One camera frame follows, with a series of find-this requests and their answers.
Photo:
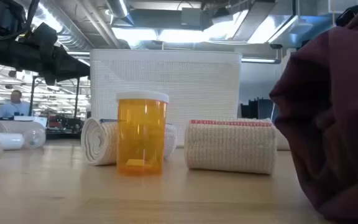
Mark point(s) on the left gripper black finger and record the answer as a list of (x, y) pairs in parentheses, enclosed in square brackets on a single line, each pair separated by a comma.
[(43, 37), (65, 67)]

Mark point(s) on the clear plastic tube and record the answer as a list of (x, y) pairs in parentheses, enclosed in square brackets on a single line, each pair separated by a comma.
[(8, 127)]

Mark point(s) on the clear plastic bottle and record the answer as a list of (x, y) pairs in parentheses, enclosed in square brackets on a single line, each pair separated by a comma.
[(34, 138)]

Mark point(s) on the bandage roll blue stitching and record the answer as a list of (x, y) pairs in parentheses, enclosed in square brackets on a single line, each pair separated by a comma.
[(99, 143)]

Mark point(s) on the orange pill bottle white cap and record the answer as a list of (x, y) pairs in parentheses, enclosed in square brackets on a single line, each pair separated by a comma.
[(141, 133)]

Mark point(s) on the white perforated plastic basket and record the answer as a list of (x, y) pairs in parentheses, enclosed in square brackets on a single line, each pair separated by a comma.
[(197, 77)]

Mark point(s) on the bandage roll red stitching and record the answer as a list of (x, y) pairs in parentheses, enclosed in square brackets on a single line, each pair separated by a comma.
[(228, 149)]

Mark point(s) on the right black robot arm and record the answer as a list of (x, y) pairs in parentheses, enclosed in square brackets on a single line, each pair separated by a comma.
[(348, 15)]

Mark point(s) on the black hanging spotlight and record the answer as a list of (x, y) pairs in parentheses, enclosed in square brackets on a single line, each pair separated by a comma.
[(11, 74)]

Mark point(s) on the background black robot arms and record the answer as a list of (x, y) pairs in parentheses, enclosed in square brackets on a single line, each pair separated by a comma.
[(65, 123)]

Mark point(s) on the person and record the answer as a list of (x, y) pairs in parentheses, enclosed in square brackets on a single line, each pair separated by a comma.
[(12, 109)]

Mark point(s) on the white box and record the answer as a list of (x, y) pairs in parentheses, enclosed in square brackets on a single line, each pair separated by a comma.
[(39, 119)]

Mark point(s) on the grey ceiling box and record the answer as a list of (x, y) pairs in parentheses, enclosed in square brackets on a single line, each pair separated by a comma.
[(191, 17)]

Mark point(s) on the black equipment rack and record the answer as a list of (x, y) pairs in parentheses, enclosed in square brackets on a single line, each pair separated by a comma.
[(256, 109)]

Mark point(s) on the maroon cloth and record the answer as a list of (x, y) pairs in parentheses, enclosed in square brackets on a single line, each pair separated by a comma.
[(337, 124)]

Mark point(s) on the black metal frame stand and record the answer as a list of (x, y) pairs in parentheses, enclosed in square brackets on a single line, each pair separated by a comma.
[(31, 93)]

